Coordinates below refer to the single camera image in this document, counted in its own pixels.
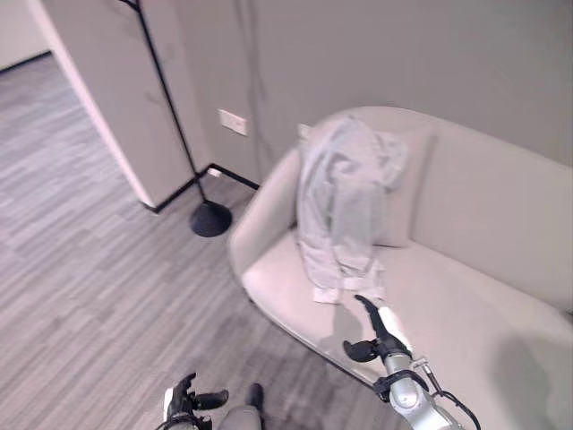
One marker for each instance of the silver robot leg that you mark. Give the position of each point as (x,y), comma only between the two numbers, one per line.
(239,417)

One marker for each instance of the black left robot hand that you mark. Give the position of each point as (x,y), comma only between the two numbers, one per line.
(185,394)

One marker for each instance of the white wall socket plate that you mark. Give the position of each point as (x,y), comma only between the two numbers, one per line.
(233,121)

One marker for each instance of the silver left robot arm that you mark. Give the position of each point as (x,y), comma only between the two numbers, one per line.
(181,422)

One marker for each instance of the cream sofa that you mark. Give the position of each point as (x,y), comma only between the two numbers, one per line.
(430,251)

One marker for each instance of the dark robot foot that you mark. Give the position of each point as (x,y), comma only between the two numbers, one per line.
(255,395)

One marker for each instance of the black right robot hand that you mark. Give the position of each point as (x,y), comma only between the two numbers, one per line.
(388,331)

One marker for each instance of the cream sofa cushion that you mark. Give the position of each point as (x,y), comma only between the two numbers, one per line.
(405,188)

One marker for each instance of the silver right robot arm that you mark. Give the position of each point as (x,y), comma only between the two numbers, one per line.
(416,394)

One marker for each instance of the light grey garment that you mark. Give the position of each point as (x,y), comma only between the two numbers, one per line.
(342,201)

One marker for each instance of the black coat rack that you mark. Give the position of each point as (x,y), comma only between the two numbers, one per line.
(179,125)

